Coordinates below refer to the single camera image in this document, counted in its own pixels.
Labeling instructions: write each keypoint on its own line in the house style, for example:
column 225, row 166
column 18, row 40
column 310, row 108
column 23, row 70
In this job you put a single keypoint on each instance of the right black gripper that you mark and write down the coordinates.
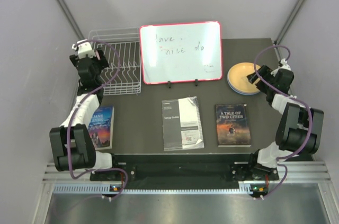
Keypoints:
column 266, row 72

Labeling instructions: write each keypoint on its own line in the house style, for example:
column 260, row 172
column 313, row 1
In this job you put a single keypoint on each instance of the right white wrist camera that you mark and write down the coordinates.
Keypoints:
column 283, row 64

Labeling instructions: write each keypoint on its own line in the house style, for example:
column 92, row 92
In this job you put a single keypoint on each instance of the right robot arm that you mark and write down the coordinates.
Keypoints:
column 300, row 127

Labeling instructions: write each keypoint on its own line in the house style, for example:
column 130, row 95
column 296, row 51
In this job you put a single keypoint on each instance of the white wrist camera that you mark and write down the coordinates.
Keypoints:
column 283, row 64
column 84, row 49

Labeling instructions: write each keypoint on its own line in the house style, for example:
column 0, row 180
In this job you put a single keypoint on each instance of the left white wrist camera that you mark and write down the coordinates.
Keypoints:
column 84, row 49

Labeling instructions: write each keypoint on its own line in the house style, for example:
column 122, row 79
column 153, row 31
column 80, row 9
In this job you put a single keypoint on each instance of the black white setup guide booklet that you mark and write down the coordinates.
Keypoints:
column 182, row 128

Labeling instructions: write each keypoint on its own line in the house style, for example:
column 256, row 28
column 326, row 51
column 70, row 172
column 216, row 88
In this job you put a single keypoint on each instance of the yellow plate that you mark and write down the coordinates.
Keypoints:
column 237, row 77

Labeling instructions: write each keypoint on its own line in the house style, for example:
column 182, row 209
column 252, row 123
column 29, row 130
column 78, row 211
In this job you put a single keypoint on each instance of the blue sunset cover book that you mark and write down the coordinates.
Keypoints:
column 100, row 127

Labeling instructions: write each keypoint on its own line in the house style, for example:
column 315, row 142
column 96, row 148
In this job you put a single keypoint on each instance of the Tale of Two Cities book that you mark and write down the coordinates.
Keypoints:
column 232, row 125

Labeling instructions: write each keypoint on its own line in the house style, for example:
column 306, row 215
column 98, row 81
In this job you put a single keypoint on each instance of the white wire dish rack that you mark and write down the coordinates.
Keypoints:
column 126, row 69

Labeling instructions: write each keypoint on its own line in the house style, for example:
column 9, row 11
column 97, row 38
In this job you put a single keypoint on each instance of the pink plate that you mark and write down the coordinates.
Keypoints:
column 98, row 55

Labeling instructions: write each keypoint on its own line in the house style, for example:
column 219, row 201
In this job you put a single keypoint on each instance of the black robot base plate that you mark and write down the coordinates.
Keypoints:
column 191, row 171

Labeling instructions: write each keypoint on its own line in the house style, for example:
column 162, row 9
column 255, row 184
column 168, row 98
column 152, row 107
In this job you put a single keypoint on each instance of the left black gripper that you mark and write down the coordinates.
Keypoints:
column 104, row 63

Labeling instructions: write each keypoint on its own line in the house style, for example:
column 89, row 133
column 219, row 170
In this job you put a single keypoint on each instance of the grey slotted cable duct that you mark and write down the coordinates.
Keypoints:
column 112, row 189

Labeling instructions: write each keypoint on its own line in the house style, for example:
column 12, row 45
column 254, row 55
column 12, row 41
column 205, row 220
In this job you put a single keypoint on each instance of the red framed whiteboard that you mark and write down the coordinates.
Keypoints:
column 181, row 52

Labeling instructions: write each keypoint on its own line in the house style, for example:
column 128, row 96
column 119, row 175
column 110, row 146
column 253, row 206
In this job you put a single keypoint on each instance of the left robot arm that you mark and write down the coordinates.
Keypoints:
column 71, row 143

